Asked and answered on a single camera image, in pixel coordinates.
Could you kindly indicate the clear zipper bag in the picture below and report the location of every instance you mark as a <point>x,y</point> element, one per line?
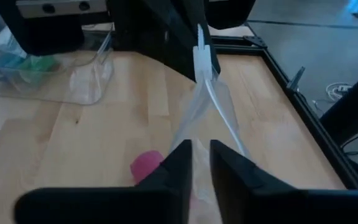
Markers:
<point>202,102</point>

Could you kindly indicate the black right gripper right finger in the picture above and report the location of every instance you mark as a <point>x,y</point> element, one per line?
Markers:
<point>275,205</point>

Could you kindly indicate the zipper bag with green bandage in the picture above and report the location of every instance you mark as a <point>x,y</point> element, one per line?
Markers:
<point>39,63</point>

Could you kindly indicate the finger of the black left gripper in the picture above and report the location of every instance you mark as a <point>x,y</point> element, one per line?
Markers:
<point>228,14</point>
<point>154,31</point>

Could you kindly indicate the black aluminium table frame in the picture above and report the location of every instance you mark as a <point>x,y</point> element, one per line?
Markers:
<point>315,124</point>

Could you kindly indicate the zipper bag with blue bandage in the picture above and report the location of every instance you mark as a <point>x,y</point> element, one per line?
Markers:
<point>2,67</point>

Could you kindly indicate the pink elastic bandage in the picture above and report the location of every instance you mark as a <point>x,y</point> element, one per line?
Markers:
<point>146,165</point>

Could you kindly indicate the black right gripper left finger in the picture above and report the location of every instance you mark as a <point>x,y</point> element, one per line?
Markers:
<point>135,205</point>

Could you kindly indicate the black frame clip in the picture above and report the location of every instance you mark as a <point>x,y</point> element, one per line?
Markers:
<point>295,79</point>

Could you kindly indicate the clear plastic bin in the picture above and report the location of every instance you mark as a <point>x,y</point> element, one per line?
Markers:
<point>89,90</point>

